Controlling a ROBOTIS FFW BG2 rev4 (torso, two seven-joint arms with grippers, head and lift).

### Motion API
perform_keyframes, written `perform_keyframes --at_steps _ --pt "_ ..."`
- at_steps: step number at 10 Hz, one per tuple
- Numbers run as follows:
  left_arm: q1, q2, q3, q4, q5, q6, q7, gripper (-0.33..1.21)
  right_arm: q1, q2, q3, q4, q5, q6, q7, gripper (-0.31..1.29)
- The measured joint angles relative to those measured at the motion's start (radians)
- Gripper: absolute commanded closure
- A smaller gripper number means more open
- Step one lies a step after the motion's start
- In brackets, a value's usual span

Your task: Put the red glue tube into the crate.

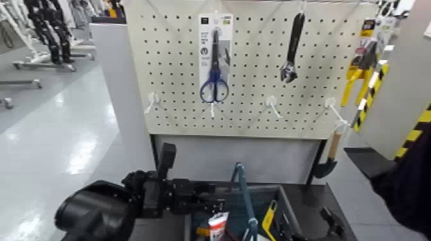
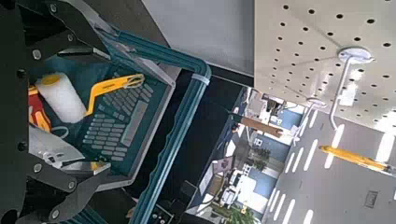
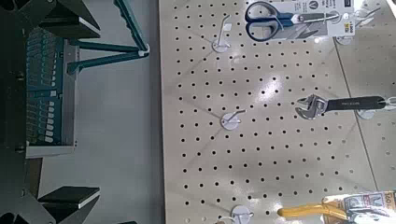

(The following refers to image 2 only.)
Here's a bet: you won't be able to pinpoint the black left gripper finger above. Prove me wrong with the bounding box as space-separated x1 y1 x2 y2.
18 152 112 224
18 0 112 64

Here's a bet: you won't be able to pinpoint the grey crate with teal inside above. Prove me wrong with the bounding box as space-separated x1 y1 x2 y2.
27 0 183 224

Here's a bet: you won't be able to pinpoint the white zip tie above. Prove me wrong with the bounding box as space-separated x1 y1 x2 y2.
191 73 211 87

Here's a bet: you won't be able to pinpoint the green potted plant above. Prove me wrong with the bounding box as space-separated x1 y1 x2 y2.
218 203 260 224

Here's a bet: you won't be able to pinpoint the beige pegboard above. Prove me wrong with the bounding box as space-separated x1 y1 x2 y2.
253 0 396 138

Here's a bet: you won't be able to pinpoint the white peg hook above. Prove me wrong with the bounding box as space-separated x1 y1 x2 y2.
292 97 329 147
329 46 375 131

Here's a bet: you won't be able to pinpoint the red handled tool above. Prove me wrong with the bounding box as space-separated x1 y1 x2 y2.
27 86 53 133

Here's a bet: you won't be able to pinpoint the yellow handled pliers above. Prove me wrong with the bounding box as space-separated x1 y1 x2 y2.
318 144 391 173

